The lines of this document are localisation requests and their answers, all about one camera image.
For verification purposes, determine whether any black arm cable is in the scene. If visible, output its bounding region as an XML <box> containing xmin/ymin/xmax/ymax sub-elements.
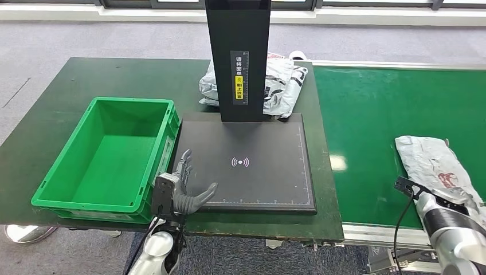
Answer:
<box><xmin>393</xmin><ymin>191</ymin><xmax>416</xmax><ymax>275</ymax></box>
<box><xmin>123</xmin><ymin>218</ymin><xmax>159</xmax><ymax>275</ymax></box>

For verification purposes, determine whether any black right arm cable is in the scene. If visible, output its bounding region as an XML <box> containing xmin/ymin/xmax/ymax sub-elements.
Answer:
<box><xmin>393</xmin><ymin>191</ymin><xmax>416</xmax><ymax>275</ymax></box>

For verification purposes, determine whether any black inbound scanner machine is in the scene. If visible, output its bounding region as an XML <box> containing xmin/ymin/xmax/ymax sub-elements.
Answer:
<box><xmin>173</xmin><ymin>0</ymin><xmax>318</xmax><ymax>216</ymax></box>

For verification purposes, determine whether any black yellow ruler label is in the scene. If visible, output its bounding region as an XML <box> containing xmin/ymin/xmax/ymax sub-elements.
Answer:
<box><xmin>230</xmin><ymin>50</ymin><xmax>249</xmax><ymax>106</ymax></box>

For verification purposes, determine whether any dark green table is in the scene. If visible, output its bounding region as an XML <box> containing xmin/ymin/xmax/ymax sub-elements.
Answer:
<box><xmin>0</xmin><ymin>57</ymin><xmax>345</xmax><ymax>243</ymax></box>

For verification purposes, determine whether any chrome round table base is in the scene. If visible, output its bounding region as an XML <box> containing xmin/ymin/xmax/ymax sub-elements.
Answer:
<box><xmin>4</xmin><ymin>225</ymin><xmax>58</xmax><ymax>244</ymax></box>

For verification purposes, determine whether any green conveyor belt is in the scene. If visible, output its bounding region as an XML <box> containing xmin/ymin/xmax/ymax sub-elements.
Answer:
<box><xmin>313</xmin><ymin>66</ymin><xmax>486</xmax><ymax>230</ymax></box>

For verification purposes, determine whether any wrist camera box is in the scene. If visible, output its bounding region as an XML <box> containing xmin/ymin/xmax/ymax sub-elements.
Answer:
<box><xmin>393</xmin><ymin>176</ymin><xmax>423</xmax><ymax>199</ymax></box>
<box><xmin>151</xmin><ymin>172</ymin><xmax>179</xmax><ymax>218</ymax></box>

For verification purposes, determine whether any grey mailer parcel red mark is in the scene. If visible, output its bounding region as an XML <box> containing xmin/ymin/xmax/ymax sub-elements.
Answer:
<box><xmin>394</xmin><ymin>135</ymin><xmax>486</xmax><ymax>230</ymax></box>

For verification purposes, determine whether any white window sill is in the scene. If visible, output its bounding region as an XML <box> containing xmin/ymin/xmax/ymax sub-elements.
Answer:
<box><xmin>0</xmin><ymin>3</ymin><xmax>486</xmax><ymax>28</ymax></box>

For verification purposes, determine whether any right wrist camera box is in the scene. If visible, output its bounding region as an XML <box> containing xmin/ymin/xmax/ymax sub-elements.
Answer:
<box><xmin>393</xmin><ymin>176</ymin><xmax>423</xmax><ymax>199</ymax></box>

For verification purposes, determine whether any crumpled grey-white mailer parcel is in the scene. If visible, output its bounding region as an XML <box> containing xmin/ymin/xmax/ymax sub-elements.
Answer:
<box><xmin>199</xmin><ymin>60</ymin><xmax>222</xmax><ymax>107</ymax></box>

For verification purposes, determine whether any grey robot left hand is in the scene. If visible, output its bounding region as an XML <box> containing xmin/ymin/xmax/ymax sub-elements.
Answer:
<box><xmin>173</xmin><ymin>148</ymin><xmax>220</xmax><ymax>216</ymax></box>

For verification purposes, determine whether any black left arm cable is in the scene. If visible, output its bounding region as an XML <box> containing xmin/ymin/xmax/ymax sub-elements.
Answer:
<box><xmin>123</xmin><ymin>218</ymin><xmax>159</xmax><ymax>275</ymax></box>

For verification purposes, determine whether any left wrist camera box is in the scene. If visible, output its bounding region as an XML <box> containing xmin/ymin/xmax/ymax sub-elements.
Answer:
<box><xmin>151</xmin><ymin>172</ymin><xmax>179</xmax><ymax>218</ymax></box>

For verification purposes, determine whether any green plastic crate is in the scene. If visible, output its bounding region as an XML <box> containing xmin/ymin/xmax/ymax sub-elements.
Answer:
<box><xmin>31</xmin><ymin>97</ymin><xmax>181</xmax><ymax>225</ymax></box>

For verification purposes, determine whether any white mailer parcel black print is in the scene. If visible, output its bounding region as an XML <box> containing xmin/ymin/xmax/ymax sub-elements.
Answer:
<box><xmin>262</xmin><ymin>52</ymin><xmax>309</xmax><ymax>119</ymax></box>

